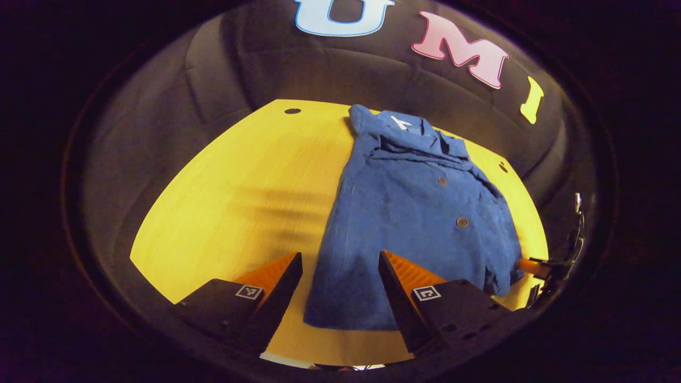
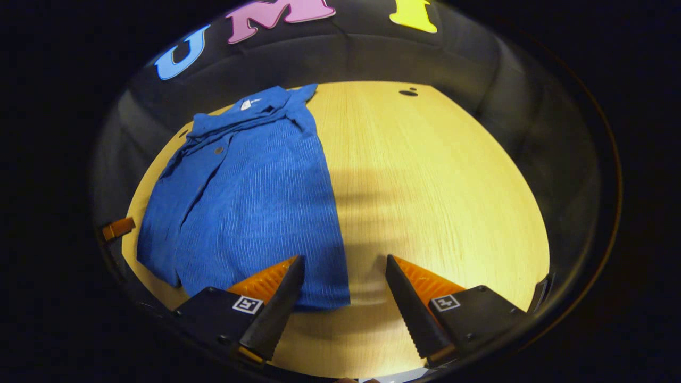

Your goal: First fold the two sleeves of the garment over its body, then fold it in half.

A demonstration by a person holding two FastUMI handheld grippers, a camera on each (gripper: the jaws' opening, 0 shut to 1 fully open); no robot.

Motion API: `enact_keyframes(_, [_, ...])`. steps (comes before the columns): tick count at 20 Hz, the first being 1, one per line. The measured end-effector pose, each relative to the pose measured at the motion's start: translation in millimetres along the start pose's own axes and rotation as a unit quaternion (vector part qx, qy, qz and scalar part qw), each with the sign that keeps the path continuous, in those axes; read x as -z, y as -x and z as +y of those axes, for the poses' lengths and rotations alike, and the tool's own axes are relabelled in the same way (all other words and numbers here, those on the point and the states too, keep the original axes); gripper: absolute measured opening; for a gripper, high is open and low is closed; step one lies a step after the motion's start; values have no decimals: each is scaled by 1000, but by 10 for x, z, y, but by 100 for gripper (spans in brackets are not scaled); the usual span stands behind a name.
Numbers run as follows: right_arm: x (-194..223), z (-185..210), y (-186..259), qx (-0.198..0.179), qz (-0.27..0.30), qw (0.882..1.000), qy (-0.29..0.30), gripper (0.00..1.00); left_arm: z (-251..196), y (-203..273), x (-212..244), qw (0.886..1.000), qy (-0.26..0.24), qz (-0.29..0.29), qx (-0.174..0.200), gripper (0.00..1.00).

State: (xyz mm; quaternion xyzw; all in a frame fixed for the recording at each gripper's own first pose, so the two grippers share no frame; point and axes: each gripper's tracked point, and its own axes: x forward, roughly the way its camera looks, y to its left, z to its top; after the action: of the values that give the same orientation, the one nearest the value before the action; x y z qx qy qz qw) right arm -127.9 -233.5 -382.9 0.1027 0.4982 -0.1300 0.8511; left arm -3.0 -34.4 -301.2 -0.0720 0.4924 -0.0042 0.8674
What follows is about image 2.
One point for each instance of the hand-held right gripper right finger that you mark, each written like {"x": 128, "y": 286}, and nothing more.
{"x": 412, "y": 314}

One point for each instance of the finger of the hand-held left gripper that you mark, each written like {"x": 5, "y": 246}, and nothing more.
{"x": 118, "y": 229}

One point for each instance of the blue button shirt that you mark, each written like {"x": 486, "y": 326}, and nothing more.
{"x": 255, "y": 202}

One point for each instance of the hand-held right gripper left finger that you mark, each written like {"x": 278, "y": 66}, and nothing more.
{"x": 276, "y": 314}

